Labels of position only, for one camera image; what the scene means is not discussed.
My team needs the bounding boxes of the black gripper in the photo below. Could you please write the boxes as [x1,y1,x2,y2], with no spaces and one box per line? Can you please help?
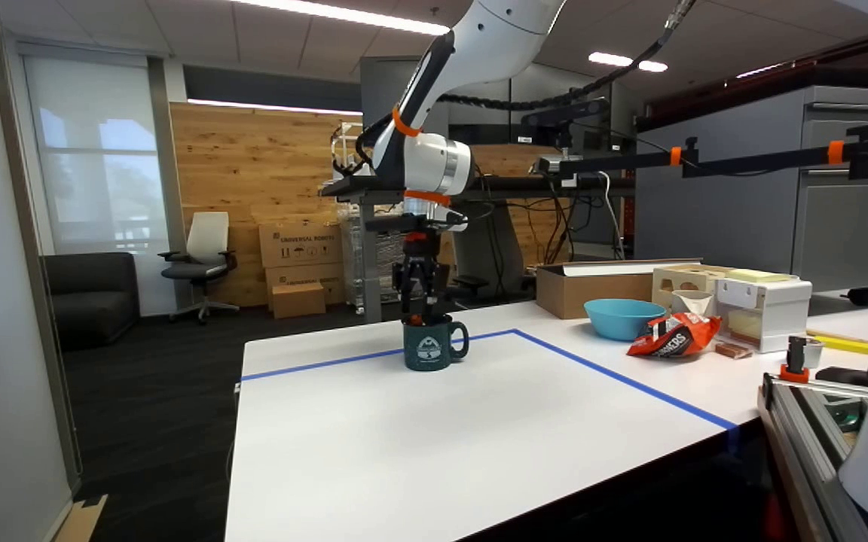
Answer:
[392,226,452,328]

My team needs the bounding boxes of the small black red clamp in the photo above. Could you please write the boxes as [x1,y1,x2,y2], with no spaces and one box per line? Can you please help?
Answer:
[777,334,825,387]

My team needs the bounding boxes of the white window blind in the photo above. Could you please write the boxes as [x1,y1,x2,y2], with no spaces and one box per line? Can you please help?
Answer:
[19,45,177,258]

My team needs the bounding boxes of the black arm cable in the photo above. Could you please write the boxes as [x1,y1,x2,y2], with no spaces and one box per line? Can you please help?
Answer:
[440,0,699,113]

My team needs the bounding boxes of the light blue bowl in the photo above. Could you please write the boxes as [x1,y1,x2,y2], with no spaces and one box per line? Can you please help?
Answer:
[581,296,668,347]

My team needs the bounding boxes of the yellow flat item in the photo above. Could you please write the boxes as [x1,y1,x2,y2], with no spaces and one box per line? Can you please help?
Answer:
[808,328,868,359]

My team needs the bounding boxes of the black sofa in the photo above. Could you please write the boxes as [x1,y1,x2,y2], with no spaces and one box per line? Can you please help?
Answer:
[39,251,141,351]

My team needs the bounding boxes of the stacked brown cardboard boxes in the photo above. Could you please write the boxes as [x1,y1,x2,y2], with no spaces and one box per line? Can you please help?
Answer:
[253,207,347,321]

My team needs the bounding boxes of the red chip bag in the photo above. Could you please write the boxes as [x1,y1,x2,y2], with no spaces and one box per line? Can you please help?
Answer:
[624,309,722,363]

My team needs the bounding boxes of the black standing desk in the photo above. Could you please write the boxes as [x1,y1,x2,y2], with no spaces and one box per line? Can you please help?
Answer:
[316,168,639,326]

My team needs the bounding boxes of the dark green logo mug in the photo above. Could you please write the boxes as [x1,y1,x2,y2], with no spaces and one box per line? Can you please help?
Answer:
[399,312,474,374]

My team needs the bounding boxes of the grey metal cabinet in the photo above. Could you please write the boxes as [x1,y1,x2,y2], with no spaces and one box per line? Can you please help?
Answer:
[632,81,868,296]

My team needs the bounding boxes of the black boom with orange clamps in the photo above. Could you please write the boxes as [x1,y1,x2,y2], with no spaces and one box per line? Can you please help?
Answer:
[536,123,868,191]

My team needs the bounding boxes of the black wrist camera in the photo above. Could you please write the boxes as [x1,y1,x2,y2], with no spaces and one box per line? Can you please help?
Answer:
[360,204,474,240]

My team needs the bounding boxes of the open brown cardboard box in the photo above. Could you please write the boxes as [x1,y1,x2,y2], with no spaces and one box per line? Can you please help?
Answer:
[533,257,706,321]

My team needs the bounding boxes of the beige cardboard box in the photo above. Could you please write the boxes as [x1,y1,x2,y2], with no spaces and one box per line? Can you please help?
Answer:
[650,265,730,317]

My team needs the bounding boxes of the white office chair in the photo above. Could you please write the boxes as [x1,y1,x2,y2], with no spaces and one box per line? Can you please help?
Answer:
[156,207,241,326]

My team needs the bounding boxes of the blue tape outline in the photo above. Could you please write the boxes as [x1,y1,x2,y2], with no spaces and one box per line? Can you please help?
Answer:
[237,326,737,434]

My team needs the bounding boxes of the white lidded box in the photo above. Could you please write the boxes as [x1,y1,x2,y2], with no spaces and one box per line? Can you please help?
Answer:
[715,271,812,354]

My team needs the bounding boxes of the aluminium frame rail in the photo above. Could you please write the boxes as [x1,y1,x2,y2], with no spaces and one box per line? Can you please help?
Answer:
[752,374,868,542]

